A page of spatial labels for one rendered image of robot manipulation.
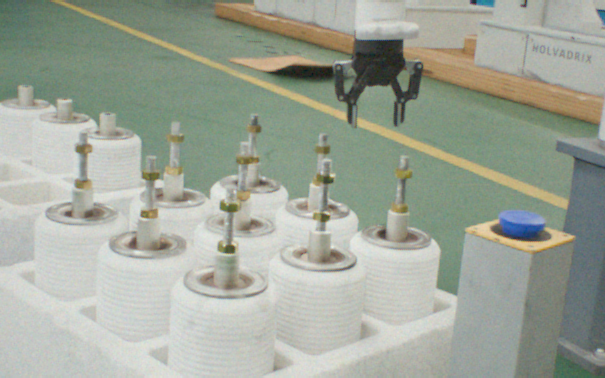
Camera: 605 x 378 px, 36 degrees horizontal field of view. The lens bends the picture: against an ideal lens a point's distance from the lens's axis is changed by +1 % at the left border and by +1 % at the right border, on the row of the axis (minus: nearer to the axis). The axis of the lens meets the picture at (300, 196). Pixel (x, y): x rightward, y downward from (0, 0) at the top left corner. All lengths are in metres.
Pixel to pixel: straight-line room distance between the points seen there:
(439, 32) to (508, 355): 3.69
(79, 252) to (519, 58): 2.92
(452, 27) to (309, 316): 3.70
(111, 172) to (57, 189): 0.09
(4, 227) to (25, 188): 0.16
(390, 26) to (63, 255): 0.61
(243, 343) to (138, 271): 0.13
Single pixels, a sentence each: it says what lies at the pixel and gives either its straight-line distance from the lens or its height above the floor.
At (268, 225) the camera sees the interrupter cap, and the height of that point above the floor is 0.25.
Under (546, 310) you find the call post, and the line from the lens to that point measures 0.86.
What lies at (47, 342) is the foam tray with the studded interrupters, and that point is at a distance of 0.97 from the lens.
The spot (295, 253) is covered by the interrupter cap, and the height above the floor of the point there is 0.25.
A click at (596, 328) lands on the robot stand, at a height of 0.06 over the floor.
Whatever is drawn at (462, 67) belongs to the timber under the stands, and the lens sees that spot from 3.89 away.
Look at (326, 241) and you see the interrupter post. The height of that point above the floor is 0.27.
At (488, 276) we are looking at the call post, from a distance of 0.84.
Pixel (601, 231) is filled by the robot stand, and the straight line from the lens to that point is 1.34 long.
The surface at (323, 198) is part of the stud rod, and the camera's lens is 0.90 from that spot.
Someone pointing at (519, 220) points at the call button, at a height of 0.33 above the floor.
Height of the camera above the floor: 0.56
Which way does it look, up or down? 16 degrees down
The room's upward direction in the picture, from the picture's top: 4 degrees clockwise
